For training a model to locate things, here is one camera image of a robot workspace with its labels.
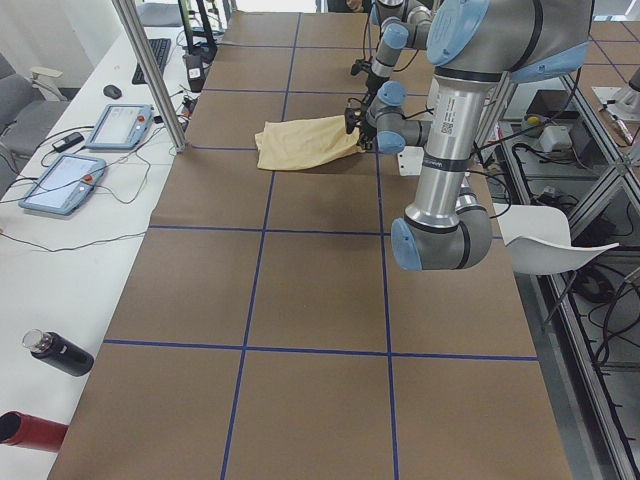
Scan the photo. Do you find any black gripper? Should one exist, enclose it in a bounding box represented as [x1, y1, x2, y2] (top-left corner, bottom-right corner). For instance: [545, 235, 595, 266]
[344, 108, 375, 151]
[360, 68, 391, 116]

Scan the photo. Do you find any beige long sleeve shirt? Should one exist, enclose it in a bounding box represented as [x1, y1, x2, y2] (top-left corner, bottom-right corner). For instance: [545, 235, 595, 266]
[255, 116, 364, 171]

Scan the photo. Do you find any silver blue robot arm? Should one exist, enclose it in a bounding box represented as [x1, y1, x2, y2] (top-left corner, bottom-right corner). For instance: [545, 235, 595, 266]
[351, 0, 434, 112]
[345, 1, 593, 271]

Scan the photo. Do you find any black keyboard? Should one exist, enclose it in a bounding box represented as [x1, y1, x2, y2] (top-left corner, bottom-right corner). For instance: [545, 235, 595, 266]
[131, 37, 173, 85]

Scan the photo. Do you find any upper teach pendant tablet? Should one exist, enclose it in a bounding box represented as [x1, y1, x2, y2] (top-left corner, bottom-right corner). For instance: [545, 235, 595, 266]
[85, 104, 153, 151]

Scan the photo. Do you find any teach pendant tablet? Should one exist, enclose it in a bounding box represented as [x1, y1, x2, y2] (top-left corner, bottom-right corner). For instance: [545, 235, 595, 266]
[85, 104, 153, 151]
[18, 154, 107, 216]

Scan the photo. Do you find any black computer mouse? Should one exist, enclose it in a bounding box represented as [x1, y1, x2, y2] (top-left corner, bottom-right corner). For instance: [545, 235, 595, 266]
[103, 84, 122, 100]

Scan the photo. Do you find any lower teach pendant tablet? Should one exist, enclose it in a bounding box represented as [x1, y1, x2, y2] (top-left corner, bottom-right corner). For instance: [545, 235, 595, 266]
[18, 154, 107, 216]

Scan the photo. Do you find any black water bottle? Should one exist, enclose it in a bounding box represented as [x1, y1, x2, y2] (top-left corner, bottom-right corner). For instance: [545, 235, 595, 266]
[22, 329, 94, 377]

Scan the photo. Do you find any red cylinder bottle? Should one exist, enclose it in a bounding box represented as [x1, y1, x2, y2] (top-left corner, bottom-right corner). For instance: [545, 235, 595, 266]
[1, 411, 68, 452]

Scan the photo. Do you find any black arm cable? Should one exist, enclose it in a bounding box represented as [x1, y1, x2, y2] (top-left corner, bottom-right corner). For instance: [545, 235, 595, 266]
[349, 14, 381, 76]

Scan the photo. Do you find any aluminium frame post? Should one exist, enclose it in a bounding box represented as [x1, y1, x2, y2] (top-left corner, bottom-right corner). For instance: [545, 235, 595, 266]
[111, 0, 186, 153]

